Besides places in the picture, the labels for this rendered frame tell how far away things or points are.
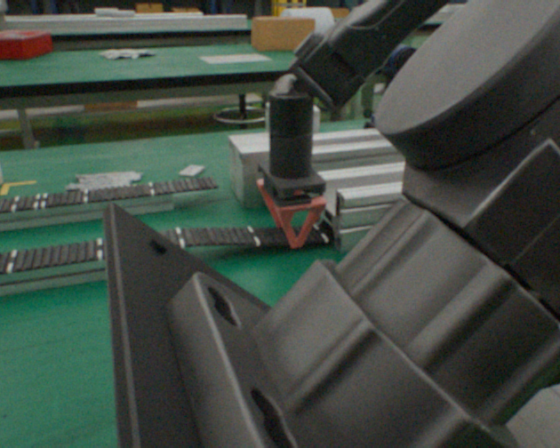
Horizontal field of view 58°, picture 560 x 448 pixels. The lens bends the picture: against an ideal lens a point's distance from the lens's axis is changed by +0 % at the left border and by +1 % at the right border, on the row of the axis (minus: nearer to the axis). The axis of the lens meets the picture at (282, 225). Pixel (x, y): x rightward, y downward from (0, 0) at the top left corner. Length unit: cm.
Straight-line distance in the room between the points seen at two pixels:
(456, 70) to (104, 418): 41
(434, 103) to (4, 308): 58
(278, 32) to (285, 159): 218
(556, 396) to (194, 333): 132
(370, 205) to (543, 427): 80
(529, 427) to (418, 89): 119
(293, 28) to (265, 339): 268
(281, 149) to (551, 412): 97
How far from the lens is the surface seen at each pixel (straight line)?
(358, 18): 59
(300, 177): 65
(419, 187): 17
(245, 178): 82
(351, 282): 16
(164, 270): 21
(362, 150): 87
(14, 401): 54
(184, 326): 16
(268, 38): 279
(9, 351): 60
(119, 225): 22
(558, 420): 138
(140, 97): 218
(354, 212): 68
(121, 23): 400
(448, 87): 17
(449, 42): 20
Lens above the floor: 112
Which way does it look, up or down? 26 degrees down
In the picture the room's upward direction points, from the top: straight up
